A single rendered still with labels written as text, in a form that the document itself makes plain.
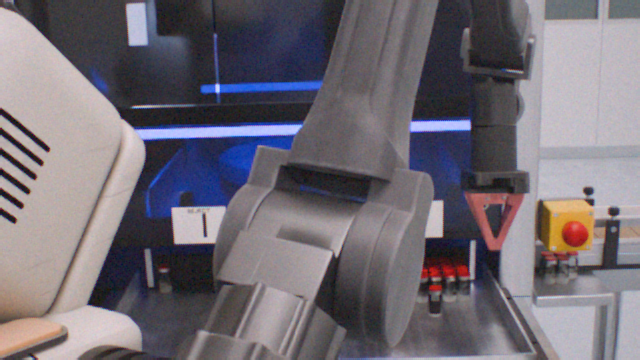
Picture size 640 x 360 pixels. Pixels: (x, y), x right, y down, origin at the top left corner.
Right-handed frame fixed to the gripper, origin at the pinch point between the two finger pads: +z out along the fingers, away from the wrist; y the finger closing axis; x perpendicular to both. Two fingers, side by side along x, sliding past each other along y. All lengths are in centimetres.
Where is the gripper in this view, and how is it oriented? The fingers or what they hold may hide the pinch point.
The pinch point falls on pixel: (494, 243)
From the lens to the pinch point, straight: 99.0
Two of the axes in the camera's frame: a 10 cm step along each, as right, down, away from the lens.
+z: 0.3, 10.0, 0.7
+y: 0.0, -0.7, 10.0
